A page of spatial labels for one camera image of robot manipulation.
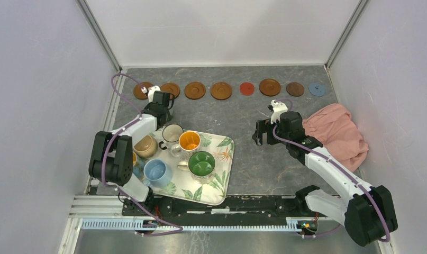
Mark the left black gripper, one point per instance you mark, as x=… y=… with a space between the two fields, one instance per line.
x=169 y=116

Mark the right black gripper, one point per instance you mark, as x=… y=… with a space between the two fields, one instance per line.
x=263 y=126

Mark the brown wooden coaster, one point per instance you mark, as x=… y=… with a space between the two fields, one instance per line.
x=138 y=92
x=172 y=88
x=270 y=87
x=194 y=90
x=221 y=91

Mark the red round coaster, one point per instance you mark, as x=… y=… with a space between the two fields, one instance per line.
x=247 y=88

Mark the dark walnut coaster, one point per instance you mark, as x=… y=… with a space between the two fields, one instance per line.
x=295 y=89

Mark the blue round coaster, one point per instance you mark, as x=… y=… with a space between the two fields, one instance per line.
x=317 y=89

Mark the pink drawstring cloth bag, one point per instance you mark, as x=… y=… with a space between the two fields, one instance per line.
x=334 y=128

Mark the white mug green inside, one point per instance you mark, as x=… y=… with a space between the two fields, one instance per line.
x=201 y=166

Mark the leaf patterned serving tray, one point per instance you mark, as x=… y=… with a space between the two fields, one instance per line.
x=182 y=186

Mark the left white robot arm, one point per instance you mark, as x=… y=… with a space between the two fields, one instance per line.
x=111 y=161

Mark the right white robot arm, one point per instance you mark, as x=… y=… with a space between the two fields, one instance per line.
x=366 y=212

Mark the cream enamel mug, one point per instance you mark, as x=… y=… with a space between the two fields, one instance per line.
x=170 y=135

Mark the white mug orange inside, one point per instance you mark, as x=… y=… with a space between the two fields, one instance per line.
x=188 y=144

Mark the beige ceramic mug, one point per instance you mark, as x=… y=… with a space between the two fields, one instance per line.
x=146 y=147

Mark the light blue mug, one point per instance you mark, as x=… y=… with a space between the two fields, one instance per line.
x=157 y=173

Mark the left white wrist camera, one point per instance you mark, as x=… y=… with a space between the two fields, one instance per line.
x=150 y=92

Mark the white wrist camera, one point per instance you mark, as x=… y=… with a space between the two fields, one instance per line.
x=150 y=92
x=277 y=108

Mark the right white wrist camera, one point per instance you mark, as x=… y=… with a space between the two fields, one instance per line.
x=277 y=108

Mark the orange inside blue handle mug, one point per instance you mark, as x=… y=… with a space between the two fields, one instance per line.
x=136 y=164

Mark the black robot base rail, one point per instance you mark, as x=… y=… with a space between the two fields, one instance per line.
x=235 y=210

